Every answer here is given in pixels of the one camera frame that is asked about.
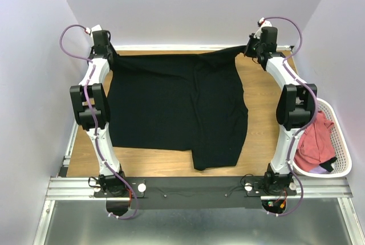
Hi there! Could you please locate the aluminium back table rail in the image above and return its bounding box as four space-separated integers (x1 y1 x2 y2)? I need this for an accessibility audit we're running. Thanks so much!
112 44 295 52

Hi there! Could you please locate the pink shirt in basket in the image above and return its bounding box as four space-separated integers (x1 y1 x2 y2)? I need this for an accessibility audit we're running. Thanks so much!
294 111 336 172

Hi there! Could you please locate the black t shirt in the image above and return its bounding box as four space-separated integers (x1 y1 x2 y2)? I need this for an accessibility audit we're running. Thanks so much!
108 46 248 171

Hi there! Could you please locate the white laundry basket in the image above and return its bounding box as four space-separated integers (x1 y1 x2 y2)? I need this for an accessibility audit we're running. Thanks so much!
293 98 352 179

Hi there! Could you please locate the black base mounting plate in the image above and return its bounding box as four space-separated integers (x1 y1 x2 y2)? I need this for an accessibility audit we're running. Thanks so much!
93 174 296 210

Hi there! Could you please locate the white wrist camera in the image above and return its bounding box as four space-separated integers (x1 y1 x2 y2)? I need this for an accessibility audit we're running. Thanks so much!
84 24 102 37
254 17 272 39

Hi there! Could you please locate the aluminium front frame rail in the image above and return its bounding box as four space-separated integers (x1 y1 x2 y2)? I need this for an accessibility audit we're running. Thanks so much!
34 177 362 244

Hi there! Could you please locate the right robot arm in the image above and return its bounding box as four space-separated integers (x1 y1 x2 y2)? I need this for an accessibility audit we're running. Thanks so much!
244 24 318 197

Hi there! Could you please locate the lavender garment in basket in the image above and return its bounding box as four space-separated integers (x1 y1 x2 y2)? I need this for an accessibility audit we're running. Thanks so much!
309 166 329 174

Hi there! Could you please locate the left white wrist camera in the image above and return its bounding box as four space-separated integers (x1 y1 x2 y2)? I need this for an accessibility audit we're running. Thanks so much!
84 24 102 37

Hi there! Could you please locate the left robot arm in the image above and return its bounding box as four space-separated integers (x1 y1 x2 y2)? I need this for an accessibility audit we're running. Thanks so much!
70 25 128 197

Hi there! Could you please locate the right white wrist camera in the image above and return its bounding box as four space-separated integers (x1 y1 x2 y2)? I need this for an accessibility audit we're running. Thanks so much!
254 17 272 39

